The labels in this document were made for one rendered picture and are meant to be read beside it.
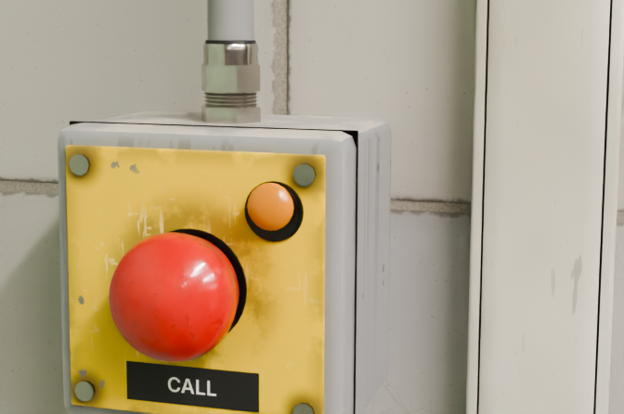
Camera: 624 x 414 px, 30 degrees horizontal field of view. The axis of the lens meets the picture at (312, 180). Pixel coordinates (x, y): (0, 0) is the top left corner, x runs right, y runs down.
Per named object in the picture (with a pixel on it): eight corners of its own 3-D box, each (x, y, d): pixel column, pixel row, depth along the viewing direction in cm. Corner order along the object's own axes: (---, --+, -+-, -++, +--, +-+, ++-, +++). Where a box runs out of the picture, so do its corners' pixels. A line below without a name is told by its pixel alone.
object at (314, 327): (143, 361, 46) (139, 109, 45) (391, 384, 43) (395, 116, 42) (51, 422, 39) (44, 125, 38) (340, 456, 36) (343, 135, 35)
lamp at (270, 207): (252, 226, 36) (252, 179, 36) (297, 229, 36) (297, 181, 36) (242, 231, 36) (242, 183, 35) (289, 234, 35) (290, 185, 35)
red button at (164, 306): (145, 335, 39) (143, 217, 38) (258, 345, 38) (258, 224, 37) (97, 366, 35) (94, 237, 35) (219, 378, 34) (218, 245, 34)
